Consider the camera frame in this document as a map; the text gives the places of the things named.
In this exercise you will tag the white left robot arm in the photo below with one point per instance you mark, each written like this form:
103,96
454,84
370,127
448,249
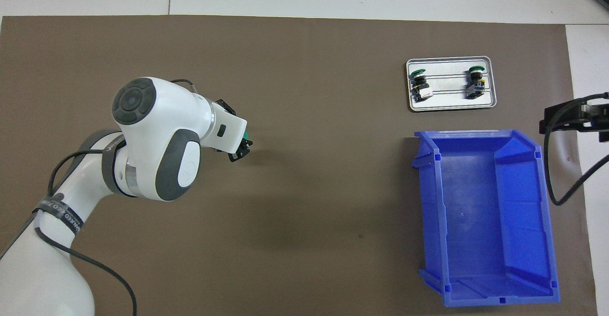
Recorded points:
157,130

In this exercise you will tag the green mushroom push button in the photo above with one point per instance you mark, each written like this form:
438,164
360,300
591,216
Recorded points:
476,82
246,139
419,85

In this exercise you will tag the brown table mat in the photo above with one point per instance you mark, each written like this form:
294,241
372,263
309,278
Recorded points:
304,92

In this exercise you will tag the blue plastic storage bin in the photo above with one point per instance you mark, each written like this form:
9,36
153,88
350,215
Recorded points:
476,211

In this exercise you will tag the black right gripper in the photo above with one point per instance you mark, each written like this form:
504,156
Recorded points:
592,118

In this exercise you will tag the grey metal tray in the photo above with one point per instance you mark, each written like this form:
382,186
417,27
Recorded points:
449,98

